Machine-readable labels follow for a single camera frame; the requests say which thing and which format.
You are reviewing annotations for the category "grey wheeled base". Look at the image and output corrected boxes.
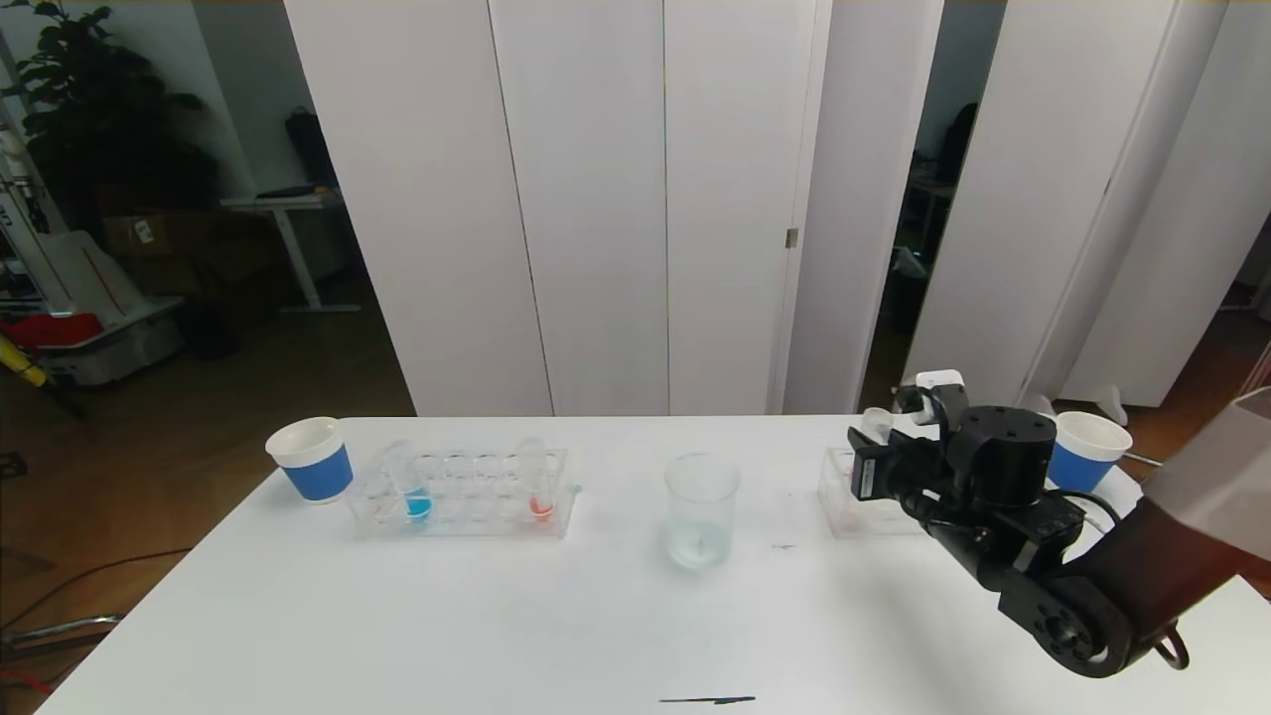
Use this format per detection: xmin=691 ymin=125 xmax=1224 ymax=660
xmin=45 ymin=296 xmax=190 ymax=388

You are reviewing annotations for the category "yellow black tool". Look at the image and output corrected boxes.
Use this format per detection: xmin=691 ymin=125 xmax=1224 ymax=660
xmin=0 ymin=332 xmax=51 ymax=388

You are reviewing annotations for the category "white slanted board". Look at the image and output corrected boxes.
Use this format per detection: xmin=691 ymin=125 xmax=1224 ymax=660
xmin=40 ymin=228 xmax=145 ymax=317

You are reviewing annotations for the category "brown cardboard box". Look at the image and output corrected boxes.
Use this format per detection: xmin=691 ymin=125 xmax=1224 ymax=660
xmin=104 ymin=211 xmax=214 ymax=261

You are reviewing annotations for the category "chrome tripod leg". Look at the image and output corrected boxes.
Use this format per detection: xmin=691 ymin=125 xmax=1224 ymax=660
xmin=0 ymin=616 xmax=125 ymax=656

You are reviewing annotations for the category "white office desk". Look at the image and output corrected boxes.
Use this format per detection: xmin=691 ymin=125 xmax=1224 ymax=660
xmin=220 ymin=187 xmax=363 ymax=315

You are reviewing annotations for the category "white folding partition screen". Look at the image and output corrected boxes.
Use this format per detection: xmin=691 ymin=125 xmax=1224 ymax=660
xmin=894 ymin=0 xmax=1232 ymax=413
xmin=1060 ymin=0 xmax=1271 ymax=428
xmin=283 ymin=0 xmax=946 ymax=418

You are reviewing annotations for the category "black bag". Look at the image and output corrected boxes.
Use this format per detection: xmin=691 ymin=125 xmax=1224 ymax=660
xmin=284 ymin=107 xmax=339 ymax=192

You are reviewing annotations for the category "black floor cable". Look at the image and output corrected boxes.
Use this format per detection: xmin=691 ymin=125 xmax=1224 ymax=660
xmin=0 ymin=549 xmax=195 ymax=637

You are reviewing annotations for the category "red flat case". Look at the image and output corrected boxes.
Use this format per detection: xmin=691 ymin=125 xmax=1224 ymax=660
xmin=0 ymin=313 xmax=105 ymax=352

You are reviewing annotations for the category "dark green potted plant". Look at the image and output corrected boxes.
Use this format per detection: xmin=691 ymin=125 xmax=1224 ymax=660
xmin=0 ymin=0 xmax=221 ymax=231

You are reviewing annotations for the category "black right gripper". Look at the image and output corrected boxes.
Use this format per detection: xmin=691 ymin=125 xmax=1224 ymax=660
xmin=847 ymin=426 xmax=943 ymax=501

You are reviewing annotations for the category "blue white paper cup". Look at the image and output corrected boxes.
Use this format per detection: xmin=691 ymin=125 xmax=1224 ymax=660
xmin=265 ymin=416 xmax=354 ymax=504
xmin=1048 ymin=411 xmax=1134 ymax=496

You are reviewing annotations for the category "clear plastic beaker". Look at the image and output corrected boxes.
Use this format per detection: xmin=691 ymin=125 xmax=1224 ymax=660
xmin=663 ymin=453 xmax=742 ymax=571

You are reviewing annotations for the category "blue pigment test tube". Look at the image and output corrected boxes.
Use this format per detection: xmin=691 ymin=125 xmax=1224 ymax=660
xmin=385 ymin=441 xmax=438 ymax=525

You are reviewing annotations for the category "clear acrylic test tube rack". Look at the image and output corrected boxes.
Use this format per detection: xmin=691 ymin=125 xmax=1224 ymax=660
xmin=819 ymin=445 xmax=929 ymax=539
xmin=348 ymin=445 xmax=582 ymax=542

